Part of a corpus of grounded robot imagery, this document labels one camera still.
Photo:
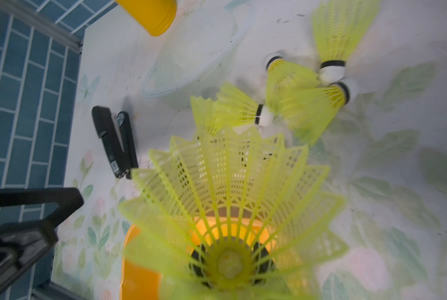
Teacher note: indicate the yellow plastic storage box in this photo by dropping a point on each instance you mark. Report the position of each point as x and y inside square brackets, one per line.
[141, 270]

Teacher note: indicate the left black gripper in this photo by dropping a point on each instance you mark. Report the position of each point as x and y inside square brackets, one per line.
[22, 244]

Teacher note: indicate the yellow pen cup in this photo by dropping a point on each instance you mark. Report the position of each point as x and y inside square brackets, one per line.
[155, 16]

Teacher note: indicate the black cylindrical marker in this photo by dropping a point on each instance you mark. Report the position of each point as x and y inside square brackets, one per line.
[115, 132]

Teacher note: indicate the yellow shuttlecock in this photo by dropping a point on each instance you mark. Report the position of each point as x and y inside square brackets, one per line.
[230, 216]
[338, 27]
[308, 112]
[232, 108]
[283, 77]

